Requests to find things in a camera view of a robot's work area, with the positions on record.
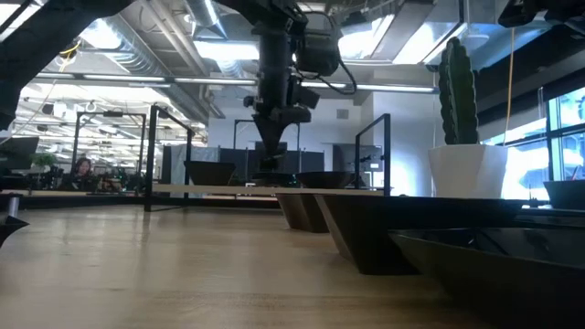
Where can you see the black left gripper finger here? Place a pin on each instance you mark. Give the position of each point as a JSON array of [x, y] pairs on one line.
[[283, 137], [267, 137]]

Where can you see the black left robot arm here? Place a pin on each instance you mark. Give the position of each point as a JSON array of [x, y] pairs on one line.
[[45, 32]]

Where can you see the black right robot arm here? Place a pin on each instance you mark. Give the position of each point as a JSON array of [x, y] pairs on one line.
[[535, 11]]

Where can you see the grey partition screen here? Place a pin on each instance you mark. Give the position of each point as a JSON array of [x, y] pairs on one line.
[[201, 154]]

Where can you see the black metal wooden rack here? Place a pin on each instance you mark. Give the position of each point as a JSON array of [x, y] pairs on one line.
[[151, 157]]

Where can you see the long ceiling light strip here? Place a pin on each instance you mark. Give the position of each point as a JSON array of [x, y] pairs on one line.
[[393, 88]]

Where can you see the tall green cactus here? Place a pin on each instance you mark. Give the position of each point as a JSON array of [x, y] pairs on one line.
[[457, 98]]

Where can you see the white plant pot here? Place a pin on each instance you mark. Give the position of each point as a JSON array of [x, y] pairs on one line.
[[467, 171]]

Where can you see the person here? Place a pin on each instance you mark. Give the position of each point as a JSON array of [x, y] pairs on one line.
[[82, 176]]

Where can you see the green leafy plant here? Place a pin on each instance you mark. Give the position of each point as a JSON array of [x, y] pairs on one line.
[[44, 160]]

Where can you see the dark computer monitor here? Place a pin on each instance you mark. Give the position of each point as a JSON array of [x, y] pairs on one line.
[[18, 153]]

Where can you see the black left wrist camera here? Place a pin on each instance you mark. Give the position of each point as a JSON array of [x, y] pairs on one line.
[[307, 97]]

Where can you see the silver ventilation duct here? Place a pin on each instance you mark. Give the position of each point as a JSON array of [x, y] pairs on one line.
[[137, 50]]

